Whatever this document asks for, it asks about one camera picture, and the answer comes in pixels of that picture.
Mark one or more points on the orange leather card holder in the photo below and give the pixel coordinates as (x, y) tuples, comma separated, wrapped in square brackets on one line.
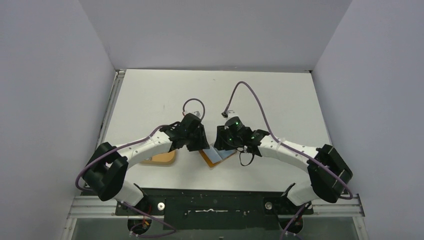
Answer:
[(214, 157)]

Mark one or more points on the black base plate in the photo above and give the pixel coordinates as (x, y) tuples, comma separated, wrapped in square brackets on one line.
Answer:
[(187, 209)]

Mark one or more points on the aluminium frame rail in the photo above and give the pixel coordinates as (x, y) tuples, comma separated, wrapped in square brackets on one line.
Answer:
[(90, 207)]

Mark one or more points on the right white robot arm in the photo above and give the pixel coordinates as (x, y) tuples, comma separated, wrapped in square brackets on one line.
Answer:
[(327, 171)]

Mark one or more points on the orange plastic tray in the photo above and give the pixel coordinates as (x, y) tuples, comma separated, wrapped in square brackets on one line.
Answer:
[(162, 159)]

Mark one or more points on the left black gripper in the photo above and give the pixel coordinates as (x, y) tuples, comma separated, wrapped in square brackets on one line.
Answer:
[(201, 144)]

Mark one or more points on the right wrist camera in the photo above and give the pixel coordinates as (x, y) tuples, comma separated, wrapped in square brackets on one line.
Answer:
[(228, 114)]

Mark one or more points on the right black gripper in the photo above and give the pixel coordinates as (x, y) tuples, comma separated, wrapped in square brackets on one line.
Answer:
[(221, 141)]

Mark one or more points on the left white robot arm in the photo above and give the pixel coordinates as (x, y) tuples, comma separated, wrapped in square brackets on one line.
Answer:
[(105, 172)]

